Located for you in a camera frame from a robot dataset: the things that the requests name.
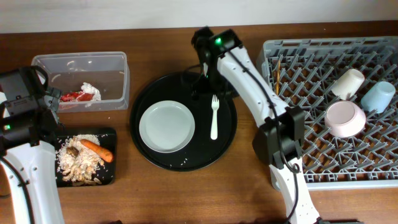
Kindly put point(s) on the white plastic fork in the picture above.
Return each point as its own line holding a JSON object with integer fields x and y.
{"x": 215, "y": 104}

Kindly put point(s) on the rice and nutshell pile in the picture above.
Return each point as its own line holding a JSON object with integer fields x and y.
{"x": 83, "y": 170}

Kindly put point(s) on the rectangular black tray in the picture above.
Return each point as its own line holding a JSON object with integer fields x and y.
{"x": 107, "y": 139}

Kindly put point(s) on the pink bowl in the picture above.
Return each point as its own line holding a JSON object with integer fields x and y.
{"x": 344, "y": 119}

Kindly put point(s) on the clear plastic bin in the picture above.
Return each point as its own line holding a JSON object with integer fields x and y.
{"x": 108, "y": 72}

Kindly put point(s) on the grey dishwasher rack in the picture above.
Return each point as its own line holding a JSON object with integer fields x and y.
{"x": 308, "y": 70}

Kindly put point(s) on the wooden chopstick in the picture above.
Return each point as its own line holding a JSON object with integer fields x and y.
{"x": 277, "y": 78}

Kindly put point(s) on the white cup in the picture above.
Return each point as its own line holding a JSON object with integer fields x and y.
{"x": 348, "y": 84}

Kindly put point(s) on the brown pine cone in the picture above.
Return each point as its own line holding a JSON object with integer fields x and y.
{"x": 74, "y": 152}

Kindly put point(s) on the round black tray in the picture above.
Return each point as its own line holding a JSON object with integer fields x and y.
{"x": 201, "y": 151}

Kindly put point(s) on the red snack wrapper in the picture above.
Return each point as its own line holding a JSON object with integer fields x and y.
{"x": 76, "y": 96}

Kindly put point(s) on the grey round plate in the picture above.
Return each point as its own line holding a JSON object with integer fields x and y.
{"x": 167, "y": 126}

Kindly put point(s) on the light blue cup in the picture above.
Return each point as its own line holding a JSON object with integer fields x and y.
{"x": 378, "y": 97}

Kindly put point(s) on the orange carrot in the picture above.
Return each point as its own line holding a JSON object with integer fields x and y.
{"x": 104, "y": 153}

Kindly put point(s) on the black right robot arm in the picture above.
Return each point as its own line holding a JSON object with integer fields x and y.
{"x": 227, "y": 70}

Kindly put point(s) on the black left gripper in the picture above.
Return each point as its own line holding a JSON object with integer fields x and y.
{"x": 53, "y": 99}

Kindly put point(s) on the white tissue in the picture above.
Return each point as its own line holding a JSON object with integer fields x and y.
{"x": 88, "y": 88}

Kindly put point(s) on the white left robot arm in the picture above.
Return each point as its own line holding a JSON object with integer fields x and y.
{"x": 31, "y": 175}

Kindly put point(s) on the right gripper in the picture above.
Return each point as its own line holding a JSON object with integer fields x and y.
{"x": 203, "y": 89}

